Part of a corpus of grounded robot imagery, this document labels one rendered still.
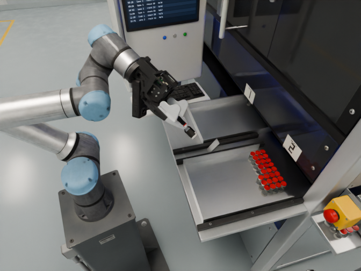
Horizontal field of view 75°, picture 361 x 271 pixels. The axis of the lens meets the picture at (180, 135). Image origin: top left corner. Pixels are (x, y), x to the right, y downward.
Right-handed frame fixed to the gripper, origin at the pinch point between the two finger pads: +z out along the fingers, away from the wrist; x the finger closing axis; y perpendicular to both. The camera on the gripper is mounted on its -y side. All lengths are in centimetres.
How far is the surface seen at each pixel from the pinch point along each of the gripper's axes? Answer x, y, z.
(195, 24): 78, 5, -39
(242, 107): 66, -6, 11
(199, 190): 14.4, -23.4, 20.1
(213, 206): 10.7, -21.2, 27.2
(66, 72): 170, -171, -177
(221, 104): 63, -12, 2
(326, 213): 13, 6, 49
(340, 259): 88, -41, 127
